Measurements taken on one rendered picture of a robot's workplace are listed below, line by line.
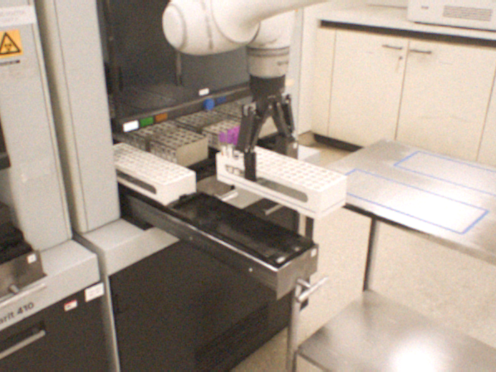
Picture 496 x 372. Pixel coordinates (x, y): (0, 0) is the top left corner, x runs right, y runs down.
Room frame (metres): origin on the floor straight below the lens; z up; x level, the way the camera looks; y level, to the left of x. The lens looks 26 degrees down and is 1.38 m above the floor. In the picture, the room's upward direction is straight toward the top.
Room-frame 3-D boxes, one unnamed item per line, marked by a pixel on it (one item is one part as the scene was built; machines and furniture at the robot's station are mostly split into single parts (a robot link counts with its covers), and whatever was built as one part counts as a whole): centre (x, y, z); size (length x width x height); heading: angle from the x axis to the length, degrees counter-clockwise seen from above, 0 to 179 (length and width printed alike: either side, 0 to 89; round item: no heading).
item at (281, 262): (1.10, 0.12, 0.78); 0.73 x 0.14 x 0.09; 47
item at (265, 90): (1.09, -0.06, 1.07); 0.08 x 0.07 x 0.09; 136
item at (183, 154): (1.33, 0.13, 0.85); 0.12 x 0.02 x 0.06; 137
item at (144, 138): (1.42, 0.23, 0.85); 0.12 x 0.02 x 0.06; 137
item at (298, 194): (1.07, -0.09, 0.89); 0.30 x 0.10 x 0.06; 46
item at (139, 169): (1.22, 0.25, 0.83); 0.30 x 0.10 x 0.06; 47
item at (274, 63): (1.09, -0.06, 1.15); 0.09 x 0.09 x 0.06
